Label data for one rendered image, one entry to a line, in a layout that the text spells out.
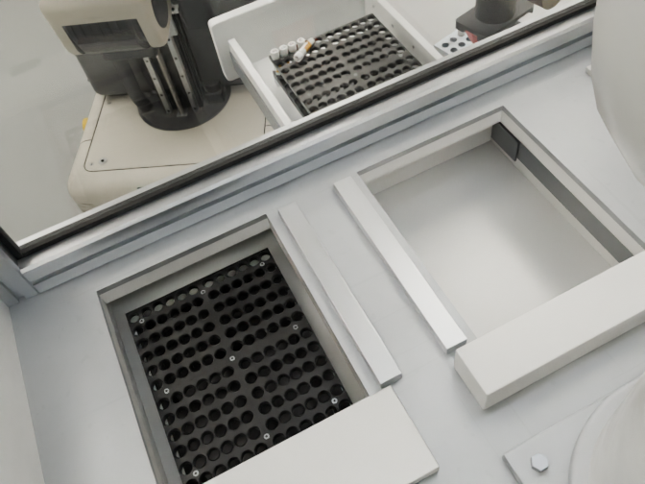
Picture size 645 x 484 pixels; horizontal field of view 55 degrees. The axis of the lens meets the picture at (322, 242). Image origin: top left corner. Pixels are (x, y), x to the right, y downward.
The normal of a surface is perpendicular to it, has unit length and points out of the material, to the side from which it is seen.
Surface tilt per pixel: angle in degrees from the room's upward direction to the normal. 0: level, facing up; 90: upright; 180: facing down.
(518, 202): 0
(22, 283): 90
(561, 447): 0
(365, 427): 0
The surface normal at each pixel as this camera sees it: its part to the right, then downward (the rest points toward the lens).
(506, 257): -0.12, -0.57
